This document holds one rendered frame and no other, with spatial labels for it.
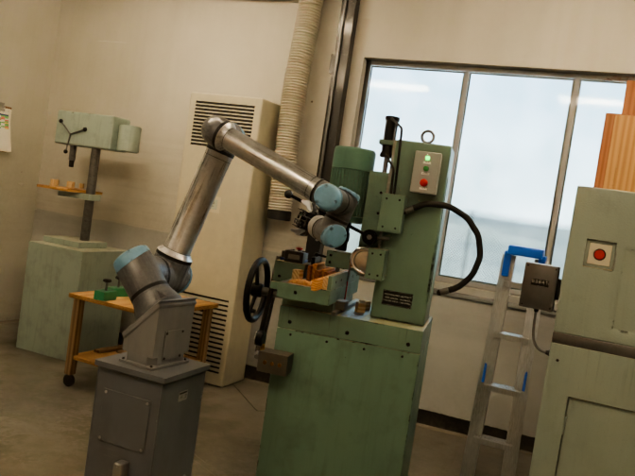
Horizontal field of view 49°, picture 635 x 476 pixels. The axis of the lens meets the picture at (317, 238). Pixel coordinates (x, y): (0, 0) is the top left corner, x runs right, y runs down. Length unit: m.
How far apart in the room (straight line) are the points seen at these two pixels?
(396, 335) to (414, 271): 0.27
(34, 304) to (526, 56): 3.39
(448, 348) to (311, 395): 1.55
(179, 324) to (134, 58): 2.96
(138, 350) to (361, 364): 0.84
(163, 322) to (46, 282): 2.30
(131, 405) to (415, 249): 1.21
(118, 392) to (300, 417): 0.72
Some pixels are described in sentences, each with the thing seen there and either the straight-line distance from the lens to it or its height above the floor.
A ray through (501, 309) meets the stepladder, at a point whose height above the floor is 0.85.
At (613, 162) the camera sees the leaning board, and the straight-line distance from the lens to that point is 3.97.
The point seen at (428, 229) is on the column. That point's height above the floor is 1.19.
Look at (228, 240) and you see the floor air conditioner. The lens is 4.34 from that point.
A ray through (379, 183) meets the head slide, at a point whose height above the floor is 1.34.
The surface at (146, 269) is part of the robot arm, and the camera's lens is 2.65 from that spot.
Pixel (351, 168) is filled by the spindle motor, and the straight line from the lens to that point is 2.85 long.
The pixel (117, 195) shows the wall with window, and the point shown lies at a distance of 5.19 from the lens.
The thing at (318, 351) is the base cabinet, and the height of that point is 0.64.
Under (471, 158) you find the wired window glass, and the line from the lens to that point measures 4.24.
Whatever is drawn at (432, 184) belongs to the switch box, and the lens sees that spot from 2.72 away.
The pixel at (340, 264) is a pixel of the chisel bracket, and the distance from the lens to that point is 2.91.
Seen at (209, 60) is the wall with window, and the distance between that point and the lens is 4.91.
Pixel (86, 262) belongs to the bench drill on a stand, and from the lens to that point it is 4.63.
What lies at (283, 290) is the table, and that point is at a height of 0.87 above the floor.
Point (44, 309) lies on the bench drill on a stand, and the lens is 4.81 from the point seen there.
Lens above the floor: 1.23
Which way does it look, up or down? 3 degrees down
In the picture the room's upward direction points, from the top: 8 degrees clockwise
